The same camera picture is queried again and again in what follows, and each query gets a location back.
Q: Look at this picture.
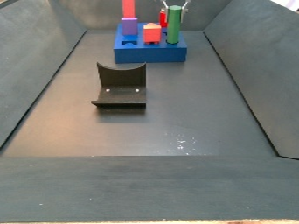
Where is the blue shape sorter board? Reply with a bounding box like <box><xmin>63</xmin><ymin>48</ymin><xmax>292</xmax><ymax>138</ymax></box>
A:
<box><xmin>114</xmin><ymin>23</ymin><xmax>187</xmax><ymax>64</ymax></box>

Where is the red rectangular block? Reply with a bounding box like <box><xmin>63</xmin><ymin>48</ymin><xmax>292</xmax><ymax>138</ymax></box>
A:
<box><xmin>159</xmin><ymin>9</ymin><xmax>167</xmax><ymax>28</ymax></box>

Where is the red house-shaped block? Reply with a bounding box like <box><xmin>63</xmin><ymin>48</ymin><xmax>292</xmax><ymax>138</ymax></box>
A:
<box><xmin>143</xmin><ymin>23</ymin><xmax>162</xmax><ymax>44</ymax></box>

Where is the black curved holder stand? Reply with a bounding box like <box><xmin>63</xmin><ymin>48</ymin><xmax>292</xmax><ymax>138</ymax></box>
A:
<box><xmin>91</xmin><ymin>64</ymin><xmax>146</xmax><ymax>107</ymax></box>

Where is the green hexagon prism block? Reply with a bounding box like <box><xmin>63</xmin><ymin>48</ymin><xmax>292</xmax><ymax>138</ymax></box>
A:
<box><xmin>167</xmin><ymin>5</ymin><xmax>182</xmax><ymax>44</ymax></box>

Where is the tall red block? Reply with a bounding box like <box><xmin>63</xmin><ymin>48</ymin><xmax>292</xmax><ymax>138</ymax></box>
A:
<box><xmin>122</xmin><ymin>0</ymin><xmax>137</xmax><ymax>18</ymax></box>

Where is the purple block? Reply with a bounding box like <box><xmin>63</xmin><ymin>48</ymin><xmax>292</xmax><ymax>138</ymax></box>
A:
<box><xmin>122</xmin><ymin>17</ymin><xmax>138</xmax><ymax>35</ymax></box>

